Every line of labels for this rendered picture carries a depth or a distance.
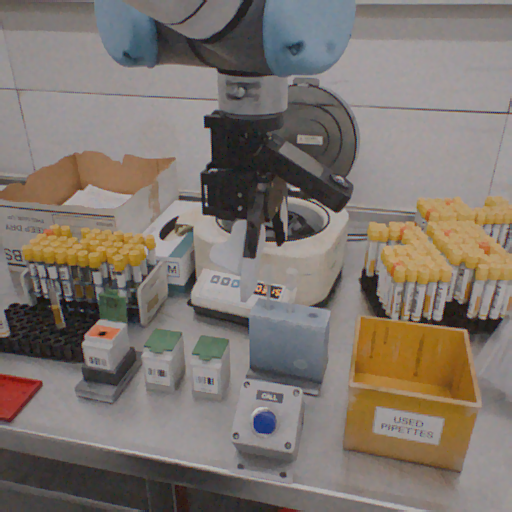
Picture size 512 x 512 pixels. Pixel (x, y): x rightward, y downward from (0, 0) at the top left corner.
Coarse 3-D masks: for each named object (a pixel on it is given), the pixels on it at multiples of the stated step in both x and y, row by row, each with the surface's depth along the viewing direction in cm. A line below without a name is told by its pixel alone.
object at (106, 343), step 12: (96, 324) 67; (108, 324) 67; (120, 324) 67; (84, 336) 65; (96, 336) 65; (108, 336) 65; (120, 336) 66; (84, 348) 65; (96, 348) 64; (108, 348) 64; (120, 348) 66; (96, 360) 65; (108, 360) 65; (120, 360) 67
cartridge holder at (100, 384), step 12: (132, 348) 69; (132, 360) 69; (84, 372) 66; (96, 372) 66; (108, 372) 65; (120, 372) 66; (132, 372) 69; (84, 384) 66; (96, 384) 66; (108, 384) 66; (120, 384) 66; (84, 396) 66; (96, 396) 65; (108, 396) 65
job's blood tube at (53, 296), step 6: (48, 282) 72; (54, 282) 72; (48, 288) 72; (54, 288) 72; (48, 294) 72; (54, 294) 72; (54, 300) 73; (54, 306) 73; (60, 306) 74; (54, 312) 74; (60, 312) 74; (54, 318) 74; (60, 318) 74; (60, 324) 75
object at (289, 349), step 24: (264, 312) 66; (312, 312) 66; (264, 336) 66; (288, 336) 65; (312, 336) 64; (264, 360) 68; (288, 360) 67; (312, 360) 66; (288, 384) 67; (312, 384) 67
